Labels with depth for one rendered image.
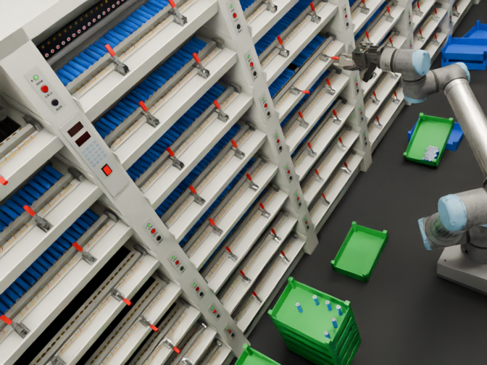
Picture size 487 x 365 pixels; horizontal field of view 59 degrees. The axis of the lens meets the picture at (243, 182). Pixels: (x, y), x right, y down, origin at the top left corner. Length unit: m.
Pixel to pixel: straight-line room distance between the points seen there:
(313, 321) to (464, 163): 1.45
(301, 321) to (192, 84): 1.12
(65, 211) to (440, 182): 2.13
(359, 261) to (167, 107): 1.45
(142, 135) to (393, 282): 1.53
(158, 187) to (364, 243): 1.39
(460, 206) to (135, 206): 1.03
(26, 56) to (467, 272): 1.94
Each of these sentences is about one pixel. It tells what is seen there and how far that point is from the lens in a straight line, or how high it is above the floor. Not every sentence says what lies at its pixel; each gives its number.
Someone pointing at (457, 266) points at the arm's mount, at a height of 0.16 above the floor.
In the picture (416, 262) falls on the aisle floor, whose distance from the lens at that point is 2.45.
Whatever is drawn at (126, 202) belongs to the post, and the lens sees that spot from 1.41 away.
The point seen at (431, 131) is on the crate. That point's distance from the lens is 2.98.
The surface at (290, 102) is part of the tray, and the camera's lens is 1.97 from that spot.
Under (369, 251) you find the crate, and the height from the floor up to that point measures 0.00.
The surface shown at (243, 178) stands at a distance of 1.91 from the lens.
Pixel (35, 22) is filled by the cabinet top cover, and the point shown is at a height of 1.80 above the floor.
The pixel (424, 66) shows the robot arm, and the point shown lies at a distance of 1.77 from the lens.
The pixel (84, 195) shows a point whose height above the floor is 1.35.
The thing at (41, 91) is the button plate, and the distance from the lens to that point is 1.20.
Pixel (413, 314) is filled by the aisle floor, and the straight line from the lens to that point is 2.31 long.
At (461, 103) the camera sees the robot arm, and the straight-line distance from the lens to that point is 1.76.
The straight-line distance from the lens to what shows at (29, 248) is 1.31.
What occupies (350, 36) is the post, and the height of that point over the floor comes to 0.94.
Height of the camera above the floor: 2.08
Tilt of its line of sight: 43 degrees down
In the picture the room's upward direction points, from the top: 25 degrees counter-clockwise
